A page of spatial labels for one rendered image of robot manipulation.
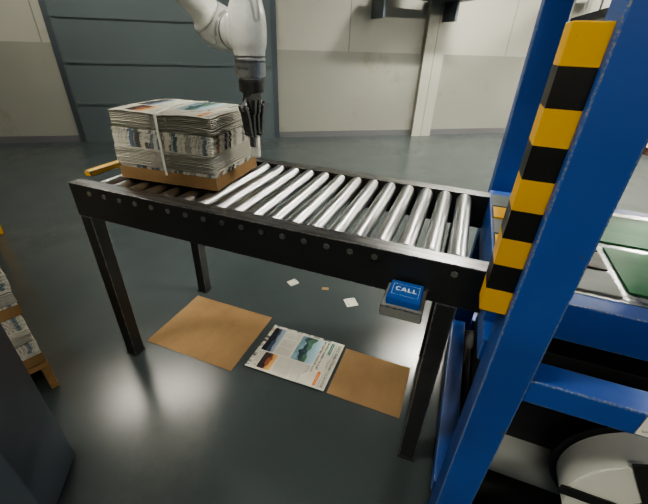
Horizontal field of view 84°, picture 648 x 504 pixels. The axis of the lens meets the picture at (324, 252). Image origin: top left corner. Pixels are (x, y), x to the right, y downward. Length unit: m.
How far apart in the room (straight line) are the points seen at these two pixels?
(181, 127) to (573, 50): 1.00
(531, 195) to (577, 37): 0.20
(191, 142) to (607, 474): 1.34
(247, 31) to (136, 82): 4.27
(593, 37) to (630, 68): 0.06
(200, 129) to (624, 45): 0.99
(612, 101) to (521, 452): 0.97
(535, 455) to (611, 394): 0.47
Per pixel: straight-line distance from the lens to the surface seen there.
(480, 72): 6.38
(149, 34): 5.30
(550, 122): 0.61
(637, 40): 0.60
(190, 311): 2.02
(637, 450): 1.08
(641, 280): 1.08
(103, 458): 1.59
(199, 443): 1.51
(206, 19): 1.27
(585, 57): 0.60
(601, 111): 0.60
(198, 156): 1.23
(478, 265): 0.92
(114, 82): 5.43
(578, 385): 0.87
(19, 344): 1.73
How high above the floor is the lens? 1.25
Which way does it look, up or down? 31 degrees down
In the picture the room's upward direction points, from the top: 2 degrees clockwise
